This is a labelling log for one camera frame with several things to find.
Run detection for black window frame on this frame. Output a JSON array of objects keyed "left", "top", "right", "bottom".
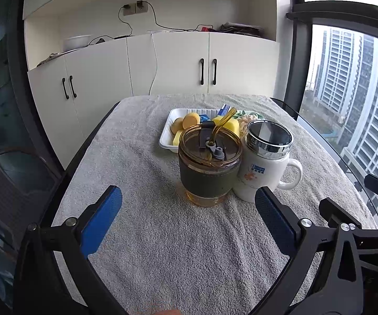
[{"left": 285, "top": 0, "right": 378, "bottom": 120}]

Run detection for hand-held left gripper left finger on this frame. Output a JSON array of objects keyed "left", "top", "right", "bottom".
[{"left": 12, "top": 185, "right": 130, "bottom": 315}]

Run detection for green scrunchie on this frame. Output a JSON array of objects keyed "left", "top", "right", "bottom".
[{"left": 235, "top": 109, "right": 265, "bottom": 120}]

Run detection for high-rise buildings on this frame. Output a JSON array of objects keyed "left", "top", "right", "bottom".
[{"left": 307, "top": 28, "right": 378, "bottom": 184}]

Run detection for grey towel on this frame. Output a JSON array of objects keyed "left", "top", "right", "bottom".
[{"left": 52, "top": 93, "right": 378, "bottom": 315}]

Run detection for white plastic tray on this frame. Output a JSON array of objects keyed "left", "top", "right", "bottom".
[{"left": 159, "top": 108, "right": 265, "bottom": 153}]

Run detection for white bowl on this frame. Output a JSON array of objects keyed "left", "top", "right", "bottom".
[{"left": 63, "top": 35, "right": 93, "bottom": 52}]

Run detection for cream spiral scrunchie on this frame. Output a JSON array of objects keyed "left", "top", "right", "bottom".
[{"left": 238, "top": 113, "right": 258, "bottom": 132}]

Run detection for white cabinet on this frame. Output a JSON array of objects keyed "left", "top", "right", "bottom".
[{"left": 23, "top": 0, "right": 281, "bottom": 168}]

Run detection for white cable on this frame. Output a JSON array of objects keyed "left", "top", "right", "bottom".
[{"left": 148, "top": 31, "right": 163, "bottom": 97}]

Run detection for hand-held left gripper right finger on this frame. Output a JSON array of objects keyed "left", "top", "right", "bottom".
[{"left": 251, "top": 186, "right": 366, "bottom": 315}]

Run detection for white mug with chrome lid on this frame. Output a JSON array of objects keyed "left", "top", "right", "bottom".
[{"left": 233, "top": 120, "right": 304, "bottom": 203}]

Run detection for rectangular yellow sponge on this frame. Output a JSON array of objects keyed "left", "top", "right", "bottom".
[{"left": 212, "top": 115, "right": 241, "bottom": 139}]

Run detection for dark chair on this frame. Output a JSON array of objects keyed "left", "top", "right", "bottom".
[{"left": 0, "top": 151, "right": 62, "bottom": 247}]

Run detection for amber glass cup with straw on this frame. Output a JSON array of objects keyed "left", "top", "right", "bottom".
[{"left": 178, "top": 107, "right": 243, "bottom": 208}]

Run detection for black cable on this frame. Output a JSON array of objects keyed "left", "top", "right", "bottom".
[{"left": 89, "top": 4, "right": 206, "bottom": 46}]

